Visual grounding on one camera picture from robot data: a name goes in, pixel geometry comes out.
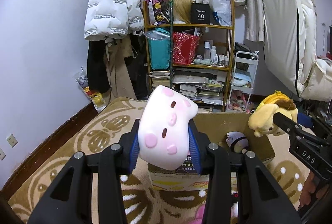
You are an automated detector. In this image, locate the row of cosmetic bottles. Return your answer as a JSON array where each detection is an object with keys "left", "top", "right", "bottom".
[{"left": 204, "top": 41, "right": 230, "bottom": 65}]

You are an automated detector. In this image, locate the white duvet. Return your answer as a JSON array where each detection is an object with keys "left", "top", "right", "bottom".
[{"left": 301, "top": 59, "right": 332, "bottom": 102}]

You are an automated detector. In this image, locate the black pink printed bag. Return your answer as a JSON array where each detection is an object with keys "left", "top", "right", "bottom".
[{"left": 145, "top": 0, "right": 172, "bottom": 26}]

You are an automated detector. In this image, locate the pile of books and papers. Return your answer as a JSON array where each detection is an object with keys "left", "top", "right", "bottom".
[{"left": 173, "top": 70, "right": 229, "bottom": 106}]

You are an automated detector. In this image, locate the printed cardboard box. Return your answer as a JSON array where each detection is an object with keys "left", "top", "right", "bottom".
[{"left": 148, "top": 111, "right": 275, "bottom": 191}]

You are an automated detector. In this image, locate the yellow dog plush toy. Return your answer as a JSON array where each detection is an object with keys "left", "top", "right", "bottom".
[{"left": 248, "top": 91, "right": 297, "bottom": 137}]

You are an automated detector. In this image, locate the white pink pig plush cushion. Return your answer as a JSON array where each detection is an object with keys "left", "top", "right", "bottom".
[{"left": 137, "top": 85, "right": 199, "bottom": 170}]

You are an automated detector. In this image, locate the clear plastic bag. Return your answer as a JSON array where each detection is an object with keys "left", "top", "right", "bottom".
[{"left": 210, "top": 0, "right": 232, "bottom": 27}]

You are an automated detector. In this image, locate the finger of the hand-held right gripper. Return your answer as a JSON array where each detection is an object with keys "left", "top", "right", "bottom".
[
  {"left": 297, "top": 112, "right": 332, "bottom": 141},
  {"left": 273, "top": 112, "right": 301, "bottom": 136}
]

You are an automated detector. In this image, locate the beige patterned blanket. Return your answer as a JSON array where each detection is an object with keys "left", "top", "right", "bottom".
[{"left": 8, "top": 97, "right": 312, "bottom": 224}]

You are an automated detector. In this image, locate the wooden shelf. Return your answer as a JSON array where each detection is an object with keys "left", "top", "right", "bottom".
[{"left": 143, "top": 0, "right": 235, "bottom": 113}]

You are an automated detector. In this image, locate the teal bag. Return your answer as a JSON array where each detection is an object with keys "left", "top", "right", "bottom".
[{"left": 148, "top": 28, "right": 172, "bottom": 70}]

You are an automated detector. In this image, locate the pink plush toy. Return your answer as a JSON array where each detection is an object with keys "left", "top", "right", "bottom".
[{"left": 193, "top": 203, "right": 208, "bottom": 224}]

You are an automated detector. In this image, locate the red gift bag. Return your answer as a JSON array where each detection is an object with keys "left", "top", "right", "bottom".
[{"left": 172, "top": 31, "right": 201, "bottom": 66}]

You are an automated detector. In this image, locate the small white-haired plush doll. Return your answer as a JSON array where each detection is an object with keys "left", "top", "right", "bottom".
[{"left": 225, "top": 131, "right": 249, "bottom": 154}]

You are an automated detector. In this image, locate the black tissue pack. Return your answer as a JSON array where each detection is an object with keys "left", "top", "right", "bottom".
[{"left": 174, "top": 155, "right": 205, "bottom": 176}]

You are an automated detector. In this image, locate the blonde wig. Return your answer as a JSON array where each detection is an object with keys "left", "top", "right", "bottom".
[{"left": 172, "top": 0, "right": 196, "bottom": 24}]

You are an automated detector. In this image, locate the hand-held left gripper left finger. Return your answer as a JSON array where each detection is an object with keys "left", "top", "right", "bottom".
[{"left": 27, "top": 119, "right": 140, "bottom": 224}]

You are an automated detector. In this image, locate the plastic bag with yellow items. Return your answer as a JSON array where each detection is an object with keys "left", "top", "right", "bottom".
[{"left": 75, "top": 67, "right": 107, "bottom": 113}]

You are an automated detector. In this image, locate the person's right hand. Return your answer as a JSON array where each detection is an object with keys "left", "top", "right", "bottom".
[{"left": 299, "top": 177, "right": 328, "bottom": 212}]

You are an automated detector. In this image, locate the black bag on cart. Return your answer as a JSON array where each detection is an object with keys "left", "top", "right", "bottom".
[{"left": 235, "top": 42, "right": 258, "bottom": 56}]

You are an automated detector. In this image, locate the thin green pole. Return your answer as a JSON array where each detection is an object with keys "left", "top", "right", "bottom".
[{"left": 168, "top": 0, "right": 174, "bottom": 89}]

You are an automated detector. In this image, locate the white trolley cart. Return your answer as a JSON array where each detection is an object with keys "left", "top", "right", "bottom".
[{"left": 226, "top": 51, "right": 259, "bottom": 113}]

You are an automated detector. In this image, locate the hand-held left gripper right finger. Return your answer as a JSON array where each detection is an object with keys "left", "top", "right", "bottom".
[{"left": 188, "top": 120, "right": 303, "bottom": 224}]

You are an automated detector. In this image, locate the white folded mattress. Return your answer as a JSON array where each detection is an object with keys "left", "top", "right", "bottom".
[{"left": 261, "top": 0, "right": 317, "bottom": 98}]

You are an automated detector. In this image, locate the khaki hanging garment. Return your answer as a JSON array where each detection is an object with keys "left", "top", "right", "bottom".
[{"left": 104, "top": 38, "right": 138, "bottom": 102}]

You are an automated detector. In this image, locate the black hanging garment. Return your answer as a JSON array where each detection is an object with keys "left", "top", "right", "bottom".
[{"left": 87, "top": 40, "right": 111, "bottom": 93}]

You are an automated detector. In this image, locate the black box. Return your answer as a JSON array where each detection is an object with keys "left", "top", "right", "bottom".
[{"left": 191, "top": 3, "right": 211, "bottom": 24}]

